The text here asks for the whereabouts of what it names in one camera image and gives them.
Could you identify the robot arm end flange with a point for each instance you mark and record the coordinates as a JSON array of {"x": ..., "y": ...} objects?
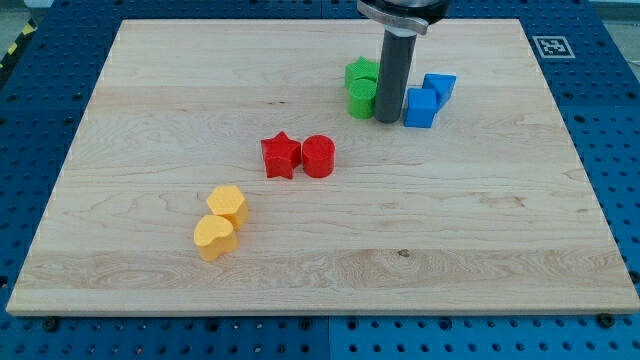
[{"x": 408, "y": 15}]

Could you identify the red cylinder block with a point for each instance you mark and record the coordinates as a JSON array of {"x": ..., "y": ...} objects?
[{"x": 318, "y": 155}]

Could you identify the red star block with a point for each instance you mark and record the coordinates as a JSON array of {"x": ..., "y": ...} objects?
[{"x": 281, "y": 155}]

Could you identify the yellow hexagon block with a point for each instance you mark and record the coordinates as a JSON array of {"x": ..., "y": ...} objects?
[{"x": 229, "y": 202}]

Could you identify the green cylinder block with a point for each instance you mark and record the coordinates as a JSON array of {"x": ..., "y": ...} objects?
[{"x": 362, "y": 94}]

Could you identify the wooden board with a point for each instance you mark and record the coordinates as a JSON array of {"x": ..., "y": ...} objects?
[{"x": 487, "y": 212}]

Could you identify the green star block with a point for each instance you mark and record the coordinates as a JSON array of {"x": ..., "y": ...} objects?
[{"x": 362, "y": 68}]

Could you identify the yellow heart block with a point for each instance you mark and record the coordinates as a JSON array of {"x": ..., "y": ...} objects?
[{"x": 214, "y": 236}]

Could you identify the blue cube block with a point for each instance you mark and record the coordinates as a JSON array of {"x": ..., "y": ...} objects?
[{"x": 422, "y": 107}]

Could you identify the grey cylindrical pointer tool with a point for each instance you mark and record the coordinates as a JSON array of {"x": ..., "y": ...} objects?
[{"x": 395, "y": 63}]

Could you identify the blue triangular block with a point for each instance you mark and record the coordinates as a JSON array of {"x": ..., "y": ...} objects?
[{"x": 442, "y": 84}]

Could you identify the fiducial marker tag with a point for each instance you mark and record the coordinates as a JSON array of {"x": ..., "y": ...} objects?
[{"x": 553, "y": 47}]

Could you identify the black bolt left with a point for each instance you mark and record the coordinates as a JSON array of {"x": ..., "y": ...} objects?
[{"x": 50, "y": 324}]

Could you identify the black bolt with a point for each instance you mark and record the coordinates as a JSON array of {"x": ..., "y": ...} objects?
[
  {"x": 605, "y": 320},
  {"x": 50, "y": 324}
]

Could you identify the black bolt right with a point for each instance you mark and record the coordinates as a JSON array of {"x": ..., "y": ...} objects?
[{"x": 605, "y": 320}]

